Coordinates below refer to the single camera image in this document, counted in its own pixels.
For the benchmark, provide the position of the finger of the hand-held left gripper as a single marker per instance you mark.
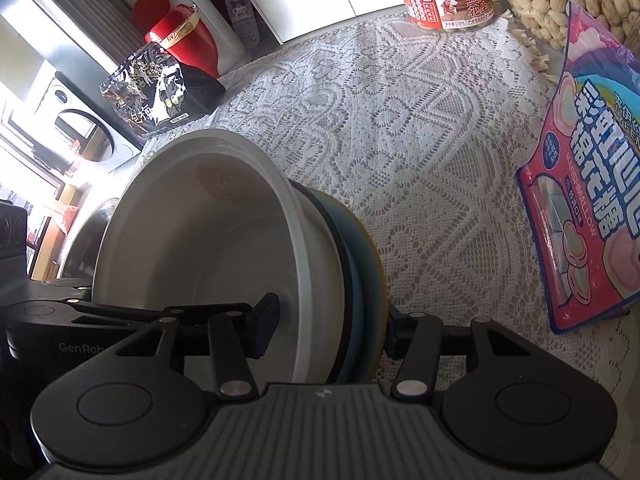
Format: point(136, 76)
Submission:
point(100, 310)
point(60, 286)

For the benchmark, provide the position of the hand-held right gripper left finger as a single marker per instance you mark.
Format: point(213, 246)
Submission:
point(265, 325)

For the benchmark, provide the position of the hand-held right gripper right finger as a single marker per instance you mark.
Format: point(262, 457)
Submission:
point(397, 335)

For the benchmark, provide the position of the stainless steel bowl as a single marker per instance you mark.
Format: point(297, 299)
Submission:
point(85, 245)

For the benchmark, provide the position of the blue enamel bowl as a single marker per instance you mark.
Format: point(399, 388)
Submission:
point(359, 280)

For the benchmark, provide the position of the silver washing machine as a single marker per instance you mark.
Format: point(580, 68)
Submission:
point(75, 105)

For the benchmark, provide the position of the white lace tablecloth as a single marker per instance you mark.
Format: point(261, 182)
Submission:
point(400, 135)

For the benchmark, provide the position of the black snack bag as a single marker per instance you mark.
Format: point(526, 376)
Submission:
point(150, 95)

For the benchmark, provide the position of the pink marshmallow bag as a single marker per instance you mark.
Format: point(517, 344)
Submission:
point(590, 185)

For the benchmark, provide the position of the beige curtain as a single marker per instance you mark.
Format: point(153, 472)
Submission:
point(85, 5)

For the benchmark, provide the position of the cartoon print skateboard deck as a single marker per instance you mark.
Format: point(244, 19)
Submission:
point(240, 10)

